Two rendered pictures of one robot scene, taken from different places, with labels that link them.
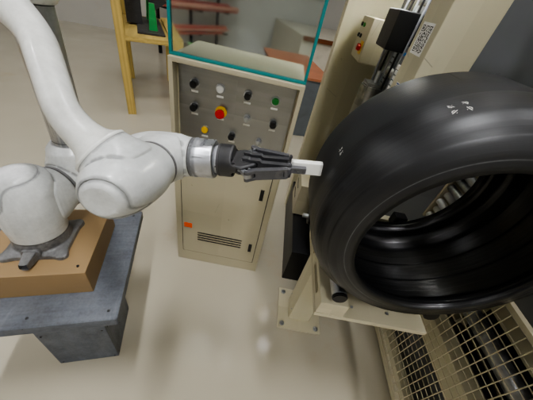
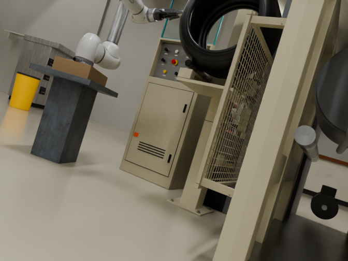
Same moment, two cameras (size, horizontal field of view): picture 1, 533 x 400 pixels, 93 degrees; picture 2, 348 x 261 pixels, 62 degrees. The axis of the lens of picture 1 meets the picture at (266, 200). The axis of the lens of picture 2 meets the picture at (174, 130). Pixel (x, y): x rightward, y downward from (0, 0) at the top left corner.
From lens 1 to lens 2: 1.92 m
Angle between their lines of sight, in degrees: 49
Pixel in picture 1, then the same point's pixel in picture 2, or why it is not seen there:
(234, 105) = (181, 58)
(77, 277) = (87, 67)
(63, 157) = (106, 43)
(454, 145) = not seen: outside the picture
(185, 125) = (156, 70)
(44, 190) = (97, 40)
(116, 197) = not seen: outside the picture
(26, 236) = (82, 52)
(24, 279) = (71, 62)
